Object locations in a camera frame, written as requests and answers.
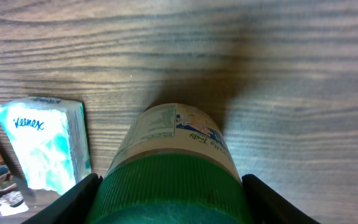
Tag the teal kleenex tissue pack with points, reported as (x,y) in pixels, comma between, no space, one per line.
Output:
(48,136)

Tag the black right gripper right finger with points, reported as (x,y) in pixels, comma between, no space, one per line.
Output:
(269,207)

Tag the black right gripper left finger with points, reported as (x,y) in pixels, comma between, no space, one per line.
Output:
(73,206)

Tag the green lid jar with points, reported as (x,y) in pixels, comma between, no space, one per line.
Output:
(173,166)

